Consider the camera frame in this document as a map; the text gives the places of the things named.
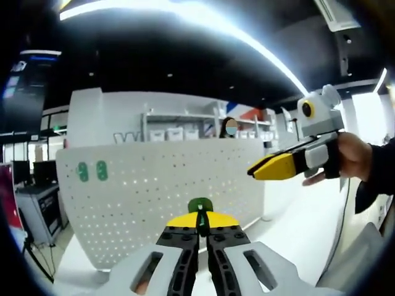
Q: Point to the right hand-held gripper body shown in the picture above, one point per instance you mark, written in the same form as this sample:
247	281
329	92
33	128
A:
321	114

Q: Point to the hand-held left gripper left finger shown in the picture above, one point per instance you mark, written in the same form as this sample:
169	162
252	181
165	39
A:
180	262

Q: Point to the person's right hand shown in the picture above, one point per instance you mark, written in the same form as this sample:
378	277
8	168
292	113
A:
355	154

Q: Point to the grey metal shelving unit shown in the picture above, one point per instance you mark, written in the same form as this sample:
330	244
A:
179	121

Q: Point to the white chair backrest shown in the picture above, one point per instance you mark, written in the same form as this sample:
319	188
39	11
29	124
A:
351	259

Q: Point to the white perforated mounting plate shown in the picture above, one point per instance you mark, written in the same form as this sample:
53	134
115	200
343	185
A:
185	172

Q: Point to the grey equipment cabinet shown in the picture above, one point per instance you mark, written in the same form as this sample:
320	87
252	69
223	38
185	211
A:
40	212

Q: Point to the red banner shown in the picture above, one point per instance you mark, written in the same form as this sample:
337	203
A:
9	197

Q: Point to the ceiling air vent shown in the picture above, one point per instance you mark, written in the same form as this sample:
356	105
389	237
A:
336	13

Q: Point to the wall letter sign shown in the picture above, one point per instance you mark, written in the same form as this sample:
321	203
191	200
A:
126	137

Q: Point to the ceiling light strip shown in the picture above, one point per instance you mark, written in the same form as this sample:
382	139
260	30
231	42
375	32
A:
262	52

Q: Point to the green hook assembly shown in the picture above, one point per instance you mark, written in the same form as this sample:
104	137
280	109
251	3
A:
82	171
102	170
200	204

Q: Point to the metal shelf with boxes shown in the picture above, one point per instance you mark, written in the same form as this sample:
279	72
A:
256	128

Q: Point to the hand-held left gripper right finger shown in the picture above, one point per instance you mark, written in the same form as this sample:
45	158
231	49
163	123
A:
230	262

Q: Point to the black computer monitor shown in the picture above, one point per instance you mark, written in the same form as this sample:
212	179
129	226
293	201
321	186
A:
44	172
21	172

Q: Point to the black tripod stand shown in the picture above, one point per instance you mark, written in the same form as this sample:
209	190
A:
297	132

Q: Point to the white storage bin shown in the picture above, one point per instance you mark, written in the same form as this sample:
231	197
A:
190	134
157	135
174	134

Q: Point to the large wall display screen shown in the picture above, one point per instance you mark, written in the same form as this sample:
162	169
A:
27	89

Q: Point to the white hanging poster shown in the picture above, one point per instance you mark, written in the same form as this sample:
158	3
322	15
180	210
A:
286	120

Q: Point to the black banner stand legs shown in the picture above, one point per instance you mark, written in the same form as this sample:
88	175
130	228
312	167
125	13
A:
38	262

